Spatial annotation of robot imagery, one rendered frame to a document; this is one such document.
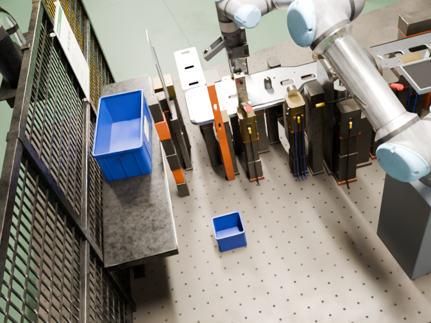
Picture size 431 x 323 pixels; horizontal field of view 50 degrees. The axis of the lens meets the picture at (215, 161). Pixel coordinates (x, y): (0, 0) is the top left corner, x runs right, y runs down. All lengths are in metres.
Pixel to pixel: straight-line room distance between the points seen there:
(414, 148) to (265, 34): 2.98
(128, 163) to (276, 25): 2.79
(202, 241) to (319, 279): 0.45
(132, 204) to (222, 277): 0.42
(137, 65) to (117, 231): 2.69
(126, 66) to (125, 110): 2.28
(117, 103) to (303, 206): 0.80
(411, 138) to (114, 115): 1.08
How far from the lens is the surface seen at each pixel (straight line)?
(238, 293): 1.63
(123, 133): 1.76
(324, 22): 1.20
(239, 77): 1.57
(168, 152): 1.71
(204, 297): 1.65
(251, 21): 1.56
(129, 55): 4.17
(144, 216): 1.47
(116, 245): 1.44
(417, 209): 1.41
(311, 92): 1.61
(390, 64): 1.94
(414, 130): 1.18
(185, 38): 4.18
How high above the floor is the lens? 2.15
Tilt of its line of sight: 46 degrees down
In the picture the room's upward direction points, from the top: 14 degrees counter-clockwise
